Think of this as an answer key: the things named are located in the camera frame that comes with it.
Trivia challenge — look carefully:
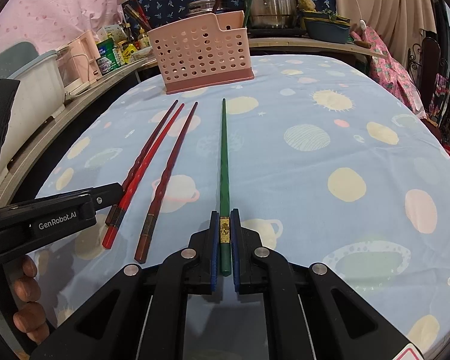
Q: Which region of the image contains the red chopstick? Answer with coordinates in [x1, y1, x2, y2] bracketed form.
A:
[101, 102, 186, 251]
[132, 0, 152, 32]

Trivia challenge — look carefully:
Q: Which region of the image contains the person's left hand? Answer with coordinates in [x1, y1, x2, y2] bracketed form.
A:
[0, 255, 49, 359]

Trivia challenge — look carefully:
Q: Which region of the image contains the blue patterned tablecloth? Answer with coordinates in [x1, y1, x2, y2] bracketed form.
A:
[34, 55, 450, 359]

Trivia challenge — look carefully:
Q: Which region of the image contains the white dish rack bin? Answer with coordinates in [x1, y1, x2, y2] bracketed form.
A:
[0, 41, 65, 183]

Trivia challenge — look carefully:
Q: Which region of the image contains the pink perforated utensil holder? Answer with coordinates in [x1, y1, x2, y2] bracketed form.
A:
[148, 10, 254, 94]

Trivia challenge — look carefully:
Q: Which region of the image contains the pink electric kettle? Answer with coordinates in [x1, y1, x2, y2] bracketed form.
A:
[57, 30, 102, 98]

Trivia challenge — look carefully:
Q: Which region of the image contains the yellow snack packet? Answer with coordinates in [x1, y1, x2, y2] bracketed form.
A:
[119, 41, 137, 64]

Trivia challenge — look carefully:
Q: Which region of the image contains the silver rice cooker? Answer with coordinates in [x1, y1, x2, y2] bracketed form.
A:
[187, 0, 230, 17]

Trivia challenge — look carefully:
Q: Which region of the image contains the dark green basin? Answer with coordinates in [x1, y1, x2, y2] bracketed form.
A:
[304, 18, 350, 44]

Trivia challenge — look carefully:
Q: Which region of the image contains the pink floral cloth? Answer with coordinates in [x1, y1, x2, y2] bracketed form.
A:
[362, 27, 426, 119]

